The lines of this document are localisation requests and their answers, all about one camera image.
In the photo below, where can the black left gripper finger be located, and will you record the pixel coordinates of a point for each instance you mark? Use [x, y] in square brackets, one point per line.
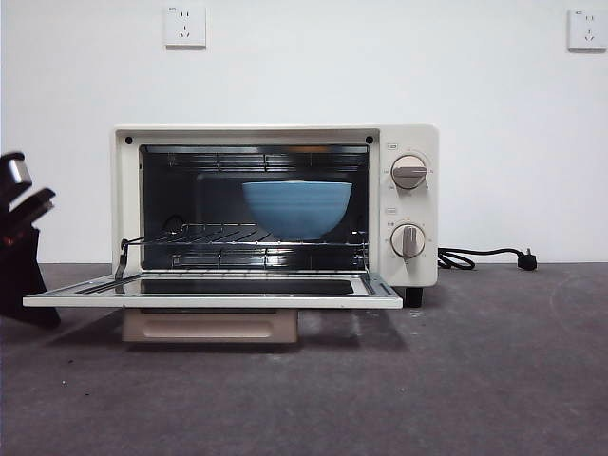
[24, 285]

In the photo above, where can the blue ribbed bowl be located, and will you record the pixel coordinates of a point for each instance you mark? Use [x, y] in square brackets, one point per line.
[297, 209]

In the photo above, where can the beige oven temperature knob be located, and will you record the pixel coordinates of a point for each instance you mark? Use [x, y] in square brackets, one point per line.
[408, 173]

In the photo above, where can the beige oven timer knob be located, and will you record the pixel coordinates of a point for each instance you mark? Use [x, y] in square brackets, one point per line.
[407, 240]

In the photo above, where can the white Toshiba toaster oven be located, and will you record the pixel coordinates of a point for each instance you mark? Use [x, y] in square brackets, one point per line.
[420, 138]

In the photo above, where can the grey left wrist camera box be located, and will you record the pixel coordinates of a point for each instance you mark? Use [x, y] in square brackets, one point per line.
[19, 171]

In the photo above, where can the white wall socket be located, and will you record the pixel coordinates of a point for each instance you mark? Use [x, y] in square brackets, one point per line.
[185, 27]
[589, 31]

